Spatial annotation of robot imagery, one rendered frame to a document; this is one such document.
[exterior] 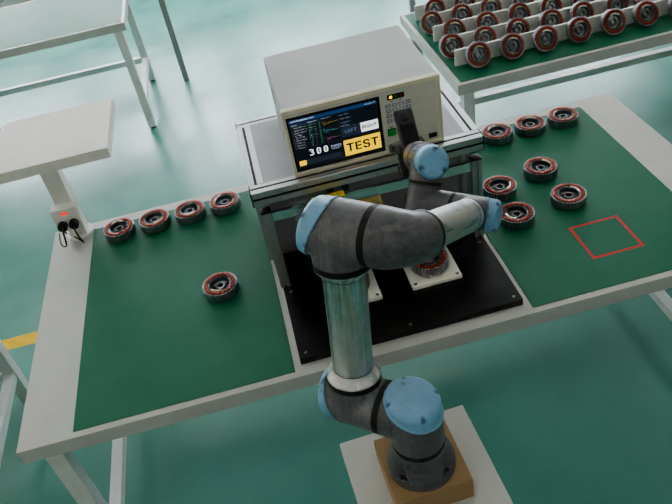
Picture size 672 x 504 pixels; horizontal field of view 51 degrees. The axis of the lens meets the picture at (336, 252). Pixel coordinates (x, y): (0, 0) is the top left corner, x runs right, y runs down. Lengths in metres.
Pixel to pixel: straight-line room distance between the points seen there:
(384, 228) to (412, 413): 0.41
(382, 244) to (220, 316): 1.04
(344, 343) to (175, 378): 0.76
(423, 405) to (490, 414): 1.29
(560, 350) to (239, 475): 1.32
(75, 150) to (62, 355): 0.62
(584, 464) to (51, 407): 1.71
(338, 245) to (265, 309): 0.92
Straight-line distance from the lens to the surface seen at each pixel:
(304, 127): 1.92
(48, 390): 2.20
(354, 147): 1.98
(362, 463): 1.73
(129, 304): 2.34
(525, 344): 2.95
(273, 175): 2.02
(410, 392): 1.46
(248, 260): 2.33
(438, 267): 2.06
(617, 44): 3.42
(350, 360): 1.43
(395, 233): 1.20
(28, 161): 2.32
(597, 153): 2.65
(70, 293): 2.49
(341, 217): 1.24
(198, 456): 2.82
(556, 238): 2.26
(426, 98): 1.97
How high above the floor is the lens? 2.18
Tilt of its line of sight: 39 degrees down
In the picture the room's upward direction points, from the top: 12 degrees counter-clockwise
